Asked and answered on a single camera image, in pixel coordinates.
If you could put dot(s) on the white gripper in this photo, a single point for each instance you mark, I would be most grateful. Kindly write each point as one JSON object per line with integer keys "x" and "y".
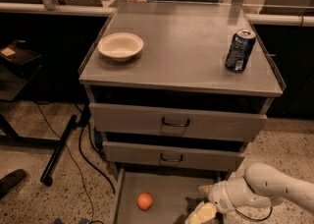
{"x": 218, "y": 196}

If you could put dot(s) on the orange fruit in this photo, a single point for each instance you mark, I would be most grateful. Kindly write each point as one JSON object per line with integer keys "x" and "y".
{"x": 144, "y": 201}

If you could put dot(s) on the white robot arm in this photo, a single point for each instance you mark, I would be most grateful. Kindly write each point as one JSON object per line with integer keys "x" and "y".
{"x": 260, "y": 186}

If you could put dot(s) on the middle grey drawer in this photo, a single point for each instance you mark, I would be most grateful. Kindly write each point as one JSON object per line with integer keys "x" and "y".
{"x": 156, "y": 155}

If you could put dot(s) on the bottom grey open drawer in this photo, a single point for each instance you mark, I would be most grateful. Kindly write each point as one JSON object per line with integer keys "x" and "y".
{"x": 175, "y": 194}

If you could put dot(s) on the grey metal drawer cabinet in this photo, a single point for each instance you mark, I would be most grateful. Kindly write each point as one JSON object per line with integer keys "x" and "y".
{"x": 181, "y": 66}

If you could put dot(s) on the top grey drawer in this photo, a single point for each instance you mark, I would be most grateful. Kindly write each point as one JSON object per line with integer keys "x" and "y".
{"x": 170, "y": 122}

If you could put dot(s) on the black metal floor bar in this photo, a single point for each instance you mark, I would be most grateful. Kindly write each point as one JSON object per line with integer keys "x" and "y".
{"x": 46, "y": 177}

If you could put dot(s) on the blue soda can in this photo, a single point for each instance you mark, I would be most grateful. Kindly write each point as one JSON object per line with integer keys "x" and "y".
{"x": 240, "y": 49}

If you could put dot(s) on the white paper bowl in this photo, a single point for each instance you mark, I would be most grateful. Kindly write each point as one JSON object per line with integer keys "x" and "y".
{"x": 120, "y": 46}

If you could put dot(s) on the dark shoe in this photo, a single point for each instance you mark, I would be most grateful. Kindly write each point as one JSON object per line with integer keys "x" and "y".
{"x": 11, "y": 181}

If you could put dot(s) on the black box on shelf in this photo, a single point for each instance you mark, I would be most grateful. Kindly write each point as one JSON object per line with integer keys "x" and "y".
{"x": 20, "y": 60}

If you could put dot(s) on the dark side table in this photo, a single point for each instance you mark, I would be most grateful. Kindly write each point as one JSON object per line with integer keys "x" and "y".
{"x": 10, "y": 87}

